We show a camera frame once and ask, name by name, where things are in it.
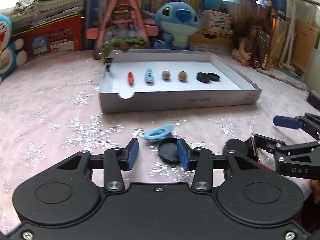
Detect blue alien plush toy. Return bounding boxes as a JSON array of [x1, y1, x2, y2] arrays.
[[145, 1, 201, 50]]

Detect row of upright thin books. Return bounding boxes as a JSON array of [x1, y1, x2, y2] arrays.
[[260, 0, 296, 63]]

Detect pale blue books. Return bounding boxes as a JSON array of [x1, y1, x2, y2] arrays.
[[221, 0, 261, 16]]

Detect printed cardboard carton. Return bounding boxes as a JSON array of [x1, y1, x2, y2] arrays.
[[201, 10, 233, 34]]

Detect pink snowflake tablecloth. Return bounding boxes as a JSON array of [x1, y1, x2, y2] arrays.
[[0, 41, 320, 230]]

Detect wooden drawer box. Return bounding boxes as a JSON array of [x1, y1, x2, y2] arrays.
[[189, 29, 236, 47]]

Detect white pipe stand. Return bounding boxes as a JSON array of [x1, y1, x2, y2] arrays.
[[278, 0, 304, 68]]

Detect brown-haired doll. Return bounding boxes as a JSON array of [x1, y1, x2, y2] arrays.
[[231, 14, 270, 67]]

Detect small black box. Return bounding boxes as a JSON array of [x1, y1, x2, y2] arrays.
[[306, 91, 320, 111]]

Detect blue plastic clip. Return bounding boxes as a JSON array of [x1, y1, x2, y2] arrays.
[[144, 68, 155, 83], [144, 124, 174, 142]]

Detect blue ball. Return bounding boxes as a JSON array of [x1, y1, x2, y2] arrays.
[[204, 0, 222, 10]]

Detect tall blue books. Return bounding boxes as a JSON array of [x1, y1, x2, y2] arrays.
[[86, 0, 111, 51]]

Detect brown cardboard sheet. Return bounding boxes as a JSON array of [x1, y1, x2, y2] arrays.
[[294, 17, 320, 76]]

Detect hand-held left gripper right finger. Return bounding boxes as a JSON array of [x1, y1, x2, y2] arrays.
[[177, 138, 265, 193]]

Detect pink triangular block display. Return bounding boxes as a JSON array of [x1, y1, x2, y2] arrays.
[[86, 0, 159, 60]]

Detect red plastic crate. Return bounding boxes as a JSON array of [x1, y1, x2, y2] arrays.
[[19, 15, 86, 58]]

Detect stack of worn books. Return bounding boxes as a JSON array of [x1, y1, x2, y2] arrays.
[[15, 0, 86, 28]]

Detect small black binder clip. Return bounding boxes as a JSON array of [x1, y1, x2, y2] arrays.
[[103, 55, 114, 72]]

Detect white cardboard box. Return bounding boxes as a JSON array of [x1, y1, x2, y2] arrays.
[[99, 49, 262, 114]]

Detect blue cat plush toy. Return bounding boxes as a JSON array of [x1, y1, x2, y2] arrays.
[[0, 15, 27, 84]]

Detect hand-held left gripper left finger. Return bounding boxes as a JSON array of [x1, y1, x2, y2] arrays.
[[57, 138, 139, 193]]

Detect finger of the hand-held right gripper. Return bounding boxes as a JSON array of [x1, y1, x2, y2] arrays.
[[273, 113, 320, 140], [246, 134, 288, 162]]

